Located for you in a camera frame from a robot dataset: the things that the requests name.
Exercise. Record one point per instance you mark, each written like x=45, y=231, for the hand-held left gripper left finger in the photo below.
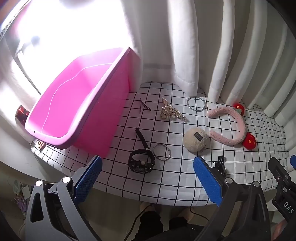
x=89, y=180

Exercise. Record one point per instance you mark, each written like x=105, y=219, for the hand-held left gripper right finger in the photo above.
x=208, y=180

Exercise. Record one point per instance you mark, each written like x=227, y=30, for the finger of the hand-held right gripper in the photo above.
x=279, y=169
x=293, y=161

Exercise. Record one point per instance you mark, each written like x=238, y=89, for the black hair claw clip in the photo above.
x=141, y=160

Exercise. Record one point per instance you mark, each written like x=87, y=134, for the silver bangle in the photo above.
x=188, y=104
x=155, y=154

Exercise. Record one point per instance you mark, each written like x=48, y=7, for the pink fuzzy strawberry headband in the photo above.
x=239, y=122

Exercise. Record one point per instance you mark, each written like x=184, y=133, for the pink plastic tub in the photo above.
x=69, y=104

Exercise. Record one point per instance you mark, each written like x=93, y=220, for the black checked white tablecloth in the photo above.
x=161, y=185

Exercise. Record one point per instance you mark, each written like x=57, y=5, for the person's legs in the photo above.
x=175, y=227

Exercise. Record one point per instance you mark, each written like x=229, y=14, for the brown patterned small item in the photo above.
x=40, y=144

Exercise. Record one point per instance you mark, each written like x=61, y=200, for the floor clutter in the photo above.
x=20, y=197

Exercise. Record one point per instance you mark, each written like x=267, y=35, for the pearl butterfly hair clip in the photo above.
x=170, y=112

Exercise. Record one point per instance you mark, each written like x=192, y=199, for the black hairpin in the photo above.
x=144, y=105

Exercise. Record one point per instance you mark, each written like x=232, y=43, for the red bottle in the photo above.
x=21, y=114

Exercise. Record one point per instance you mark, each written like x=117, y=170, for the white lamp stand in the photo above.
x=25, y=67

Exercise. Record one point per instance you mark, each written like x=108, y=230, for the white curtain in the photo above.
x=185, y=41

